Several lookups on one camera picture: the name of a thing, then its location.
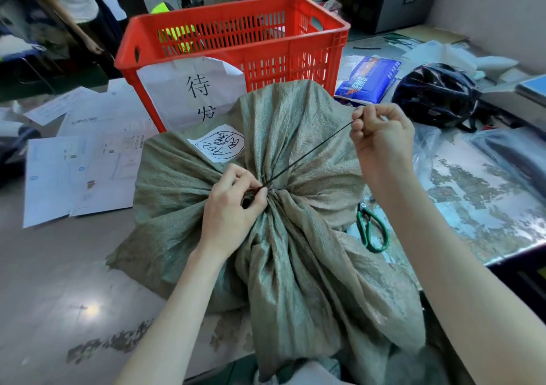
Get person's left hand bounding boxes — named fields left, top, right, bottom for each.
left=200, top=164, right=269, bottom=263

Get person's right hand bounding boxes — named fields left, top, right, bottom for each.
left=350, top=103, right=415, bottom=186

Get black cable tie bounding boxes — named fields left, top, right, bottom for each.
left=259, top=120, right=355, bottom=190

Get green woven sack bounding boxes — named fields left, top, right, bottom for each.
left=106, top=79, right=427, bottom=384

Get person's left forearm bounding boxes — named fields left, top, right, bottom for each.
left=114, top=244, right=233, bottom=385

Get person's right forearm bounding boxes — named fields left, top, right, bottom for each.
left=370, top=163, right=546, bottom=385

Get blue white packet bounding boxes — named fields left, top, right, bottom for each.
left=334, top=55, right=403, bottom=107

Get white handwritten sack label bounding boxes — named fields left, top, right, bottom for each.
left=187, top=124, right=246, bottom=164

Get black bicycle helmet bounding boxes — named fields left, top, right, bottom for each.
left=391, top=62, right=483, bottom=133

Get red plastic crate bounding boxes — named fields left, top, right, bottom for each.
left=114, top=0, right=351, bottom=134

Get pile of clear plastic bags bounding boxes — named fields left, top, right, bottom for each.
left=401, top=40, right=519, bottom=83

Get brown cardboard sheet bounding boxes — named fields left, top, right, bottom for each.
left=400, top=24, right=470, bottom=47

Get grey storage box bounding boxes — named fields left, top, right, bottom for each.
left=337, top=0, right=445, bottom=35

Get white printed paper sheet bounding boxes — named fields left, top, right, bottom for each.
left=24, top=86, right=100, bottom=126
left=23, top=135, right=107, bottom=229
left=69, top=131, right=159, bottom=217
left=57, top=77, right=159, bottom=139

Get white paper sign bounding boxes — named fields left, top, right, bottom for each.
left=136, top=56, right=248, bottom=133

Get blue flat box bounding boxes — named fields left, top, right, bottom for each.
left=514, top=73, right=546, bottom=109

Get fluorescent yellow vest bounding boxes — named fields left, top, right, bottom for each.
left=150, top=1, right=202, bottom=55

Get black bag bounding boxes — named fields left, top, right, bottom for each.
left=0, top=126, right=42, bottom=186

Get green handled scissors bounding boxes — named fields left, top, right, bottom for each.
left=356, top=202, right=390, bottom=254

